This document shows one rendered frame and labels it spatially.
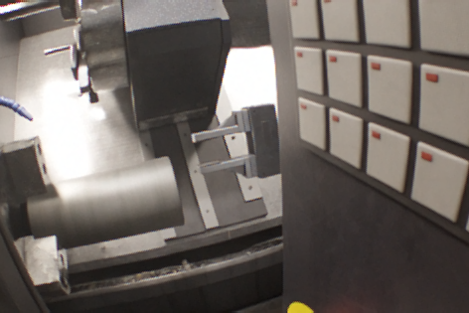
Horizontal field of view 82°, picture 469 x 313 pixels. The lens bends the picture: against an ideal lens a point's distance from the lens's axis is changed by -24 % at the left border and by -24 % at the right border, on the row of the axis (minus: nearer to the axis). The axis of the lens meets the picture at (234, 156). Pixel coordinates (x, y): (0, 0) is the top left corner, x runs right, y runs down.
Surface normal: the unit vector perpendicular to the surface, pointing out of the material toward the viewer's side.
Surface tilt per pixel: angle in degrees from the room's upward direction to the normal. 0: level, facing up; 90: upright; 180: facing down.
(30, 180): 85
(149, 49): 89
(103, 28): 105
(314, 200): 90
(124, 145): 45
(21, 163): 85
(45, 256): 25
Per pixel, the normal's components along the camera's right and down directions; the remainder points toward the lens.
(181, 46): 0.33, 0.33
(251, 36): 0.18, -0.40
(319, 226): -0.92, 0.22
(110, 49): 0.35, 0.58
